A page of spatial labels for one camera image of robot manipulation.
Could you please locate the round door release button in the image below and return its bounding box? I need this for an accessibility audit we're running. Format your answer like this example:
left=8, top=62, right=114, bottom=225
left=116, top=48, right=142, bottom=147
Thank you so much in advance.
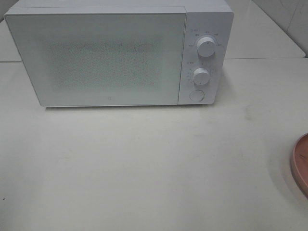
left=190, top=90, right=205, bottom=102

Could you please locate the white timer knob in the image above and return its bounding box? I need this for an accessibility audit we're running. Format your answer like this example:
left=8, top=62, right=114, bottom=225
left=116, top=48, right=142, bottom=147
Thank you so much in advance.
left=192, top=68, right=210, bottom=86

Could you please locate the white microwave door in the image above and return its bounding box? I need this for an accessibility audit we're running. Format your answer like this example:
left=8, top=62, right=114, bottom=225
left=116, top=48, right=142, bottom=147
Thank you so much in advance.
left=6, top=13, right=185, bottom=107

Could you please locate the pink round plate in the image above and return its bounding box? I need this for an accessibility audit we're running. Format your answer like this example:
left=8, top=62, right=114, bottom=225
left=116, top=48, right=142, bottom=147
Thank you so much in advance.
left=291, top=133, right=308, bottom=197

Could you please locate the white upper power knob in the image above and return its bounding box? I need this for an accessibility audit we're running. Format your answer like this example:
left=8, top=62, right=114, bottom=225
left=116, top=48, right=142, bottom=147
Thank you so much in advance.
left=196, top=35, right=217, bottom=57

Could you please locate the white microwave oven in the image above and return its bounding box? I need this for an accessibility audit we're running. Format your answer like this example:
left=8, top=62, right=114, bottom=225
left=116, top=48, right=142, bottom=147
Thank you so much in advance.
left=4, top=0, right=234, bottom=106

